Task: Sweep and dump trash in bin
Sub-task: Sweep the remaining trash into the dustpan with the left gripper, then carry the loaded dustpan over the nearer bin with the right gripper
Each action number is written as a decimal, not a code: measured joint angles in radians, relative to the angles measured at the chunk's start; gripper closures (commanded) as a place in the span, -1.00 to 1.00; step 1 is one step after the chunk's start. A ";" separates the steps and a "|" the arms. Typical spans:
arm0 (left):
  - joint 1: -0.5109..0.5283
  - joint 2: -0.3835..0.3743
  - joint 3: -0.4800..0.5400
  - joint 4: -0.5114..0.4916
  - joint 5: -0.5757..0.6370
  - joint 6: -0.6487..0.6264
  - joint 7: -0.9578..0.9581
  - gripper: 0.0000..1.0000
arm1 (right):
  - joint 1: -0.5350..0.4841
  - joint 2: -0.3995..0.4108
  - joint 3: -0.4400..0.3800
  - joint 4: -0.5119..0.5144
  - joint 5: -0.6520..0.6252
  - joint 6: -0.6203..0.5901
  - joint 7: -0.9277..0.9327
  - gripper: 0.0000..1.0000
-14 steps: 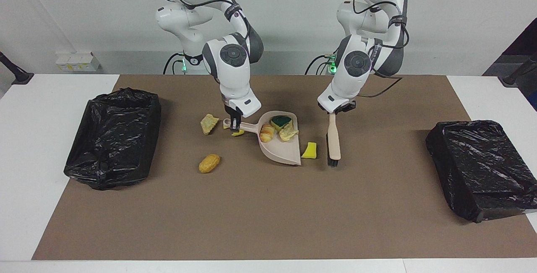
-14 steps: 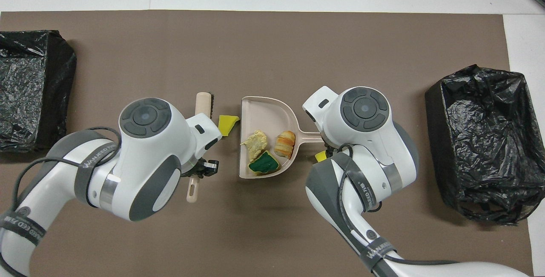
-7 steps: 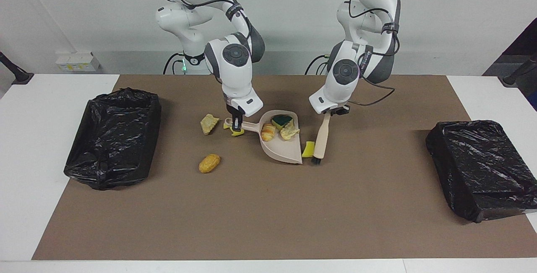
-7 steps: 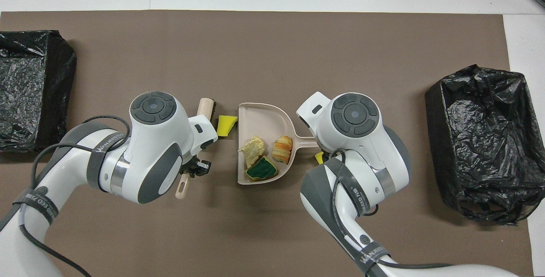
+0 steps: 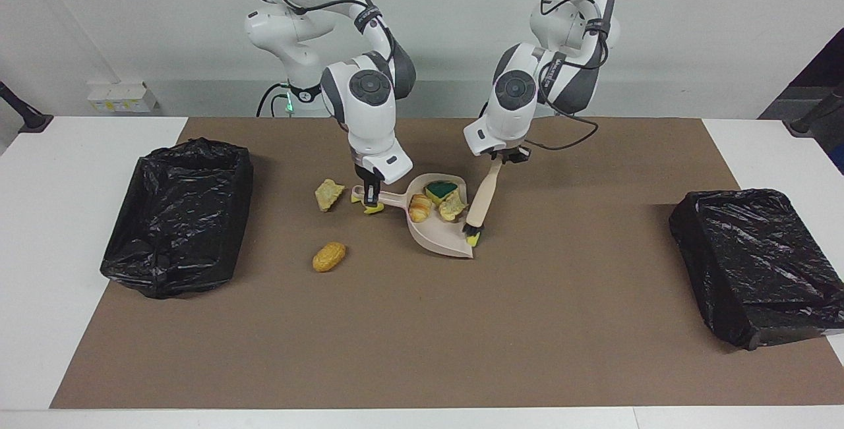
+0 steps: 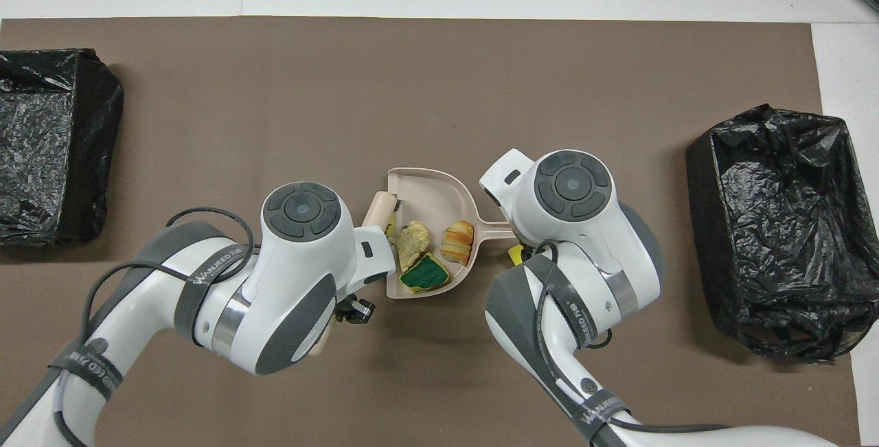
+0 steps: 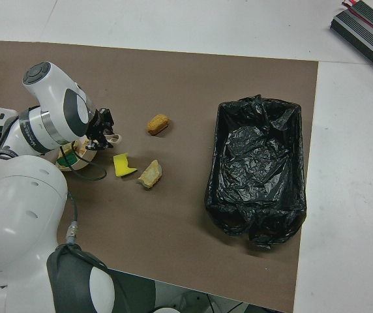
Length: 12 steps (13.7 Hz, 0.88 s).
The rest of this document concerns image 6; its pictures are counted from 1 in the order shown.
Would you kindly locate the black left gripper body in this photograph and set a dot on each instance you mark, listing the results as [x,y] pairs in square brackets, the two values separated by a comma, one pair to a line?
[345,307]

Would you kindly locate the green and yellow sponge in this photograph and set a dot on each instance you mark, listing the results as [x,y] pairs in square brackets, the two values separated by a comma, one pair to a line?
[426,273]

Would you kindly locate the orange striped croissant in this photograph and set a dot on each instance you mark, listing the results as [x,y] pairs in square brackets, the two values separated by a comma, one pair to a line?
[458,241]

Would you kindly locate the torn croissant chunk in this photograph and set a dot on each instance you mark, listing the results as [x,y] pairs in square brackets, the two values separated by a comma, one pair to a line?
[412,241]

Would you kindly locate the beige plastic dustpan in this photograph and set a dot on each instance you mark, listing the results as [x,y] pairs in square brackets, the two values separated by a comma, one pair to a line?
[426,193]

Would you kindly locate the notched yellow sponge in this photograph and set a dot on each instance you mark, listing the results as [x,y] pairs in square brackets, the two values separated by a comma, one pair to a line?
[515,255]

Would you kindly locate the beige hand brush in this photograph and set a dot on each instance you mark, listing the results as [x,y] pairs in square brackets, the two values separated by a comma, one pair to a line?
[378,210]

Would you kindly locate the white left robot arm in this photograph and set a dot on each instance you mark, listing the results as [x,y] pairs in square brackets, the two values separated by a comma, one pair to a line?
[295,282]

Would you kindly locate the brown table mat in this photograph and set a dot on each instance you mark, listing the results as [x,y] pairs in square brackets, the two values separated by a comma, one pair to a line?
[412,55]

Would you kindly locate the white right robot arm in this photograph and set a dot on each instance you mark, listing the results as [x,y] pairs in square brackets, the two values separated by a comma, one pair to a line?
[584,227]

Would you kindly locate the black bag-lined bin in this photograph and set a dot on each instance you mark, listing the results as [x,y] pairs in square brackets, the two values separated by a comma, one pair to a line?
[41,158]
[776,227]

